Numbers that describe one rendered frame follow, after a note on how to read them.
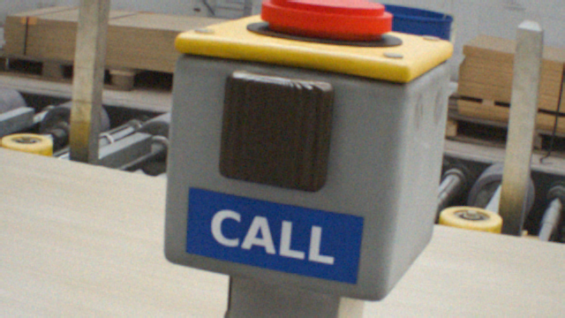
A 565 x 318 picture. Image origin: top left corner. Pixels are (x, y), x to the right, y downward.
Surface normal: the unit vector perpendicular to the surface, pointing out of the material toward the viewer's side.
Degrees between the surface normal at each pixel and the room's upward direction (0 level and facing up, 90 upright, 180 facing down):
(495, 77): 90
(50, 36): 90
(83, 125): 90
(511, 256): 0
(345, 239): 90
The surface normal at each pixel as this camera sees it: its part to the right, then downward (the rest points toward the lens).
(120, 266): 0.08, -0.97
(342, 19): 0.17, 0.24
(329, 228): -0.32, 0.19
